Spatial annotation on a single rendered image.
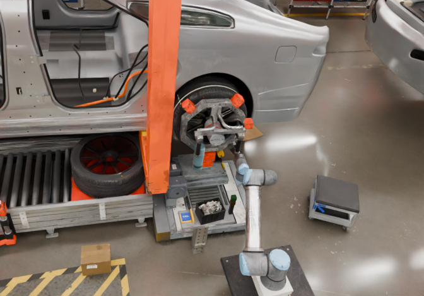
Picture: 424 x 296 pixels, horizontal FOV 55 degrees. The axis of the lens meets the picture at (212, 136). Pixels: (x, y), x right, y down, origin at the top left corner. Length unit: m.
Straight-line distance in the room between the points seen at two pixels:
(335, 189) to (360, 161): 1.03
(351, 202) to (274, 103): 1.14
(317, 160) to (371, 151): 0.75
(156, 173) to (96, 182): 0.57
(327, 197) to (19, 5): 2.89
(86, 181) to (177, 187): 0.76
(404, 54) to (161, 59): 3.14
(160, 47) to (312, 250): 2.34
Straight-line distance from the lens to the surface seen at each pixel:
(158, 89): 2.63
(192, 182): 3.91
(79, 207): 3.49
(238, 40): 3.20
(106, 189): 3.51
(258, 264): 2.92
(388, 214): 4.54
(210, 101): 3.31
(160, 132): 2.86
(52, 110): 3.39
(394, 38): 5.10
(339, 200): 3.92
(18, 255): 3.76
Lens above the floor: 3.05
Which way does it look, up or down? 41 degrees down
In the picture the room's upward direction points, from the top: 9 degrees clockwise
